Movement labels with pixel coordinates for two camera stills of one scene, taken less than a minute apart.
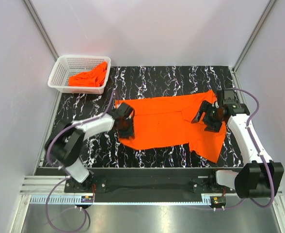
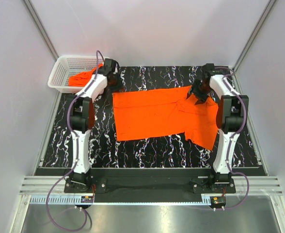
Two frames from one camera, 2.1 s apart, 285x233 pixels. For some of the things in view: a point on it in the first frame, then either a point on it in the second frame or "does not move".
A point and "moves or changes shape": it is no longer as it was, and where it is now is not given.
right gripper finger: (213, 127) → (201, 99)
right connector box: (218, 201) does not move
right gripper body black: (212, 116) → (199, 89)
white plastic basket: (66, 65) does not move
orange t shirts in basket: (94, 78) does not move
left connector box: (87, 199) does not move
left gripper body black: (127, 129) → (117, 84)
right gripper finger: (205, 107) → (191, 91)
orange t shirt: (167, 120) moves or changes shape
